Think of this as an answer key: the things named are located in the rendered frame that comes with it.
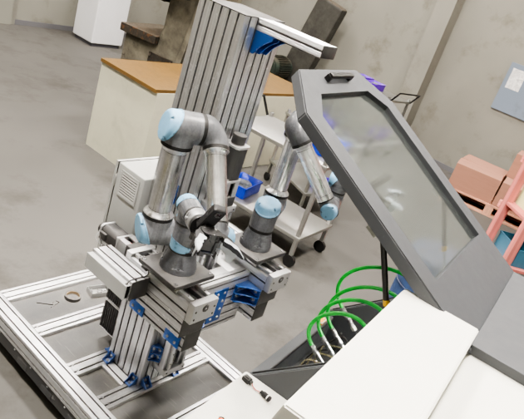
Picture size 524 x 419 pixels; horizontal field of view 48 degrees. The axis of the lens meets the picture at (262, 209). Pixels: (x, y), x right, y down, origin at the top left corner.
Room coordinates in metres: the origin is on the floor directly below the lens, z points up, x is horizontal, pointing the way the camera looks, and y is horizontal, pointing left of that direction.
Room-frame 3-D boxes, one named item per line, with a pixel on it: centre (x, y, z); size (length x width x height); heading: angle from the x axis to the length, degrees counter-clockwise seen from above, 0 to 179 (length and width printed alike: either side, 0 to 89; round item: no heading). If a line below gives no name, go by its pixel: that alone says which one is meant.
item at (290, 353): (1.95, -0.30, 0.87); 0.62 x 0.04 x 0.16; 154
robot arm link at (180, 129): (1.97, 0.36, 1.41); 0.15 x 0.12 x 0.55; 121
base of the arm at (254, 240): (2.46, -0.02, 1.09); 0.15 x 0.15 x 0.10
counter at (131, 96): (6.28, 0.87, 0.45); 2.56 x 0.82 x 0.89; 147
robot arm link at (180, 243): (1.76, 0.21, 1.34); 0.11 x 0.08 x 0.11; 121
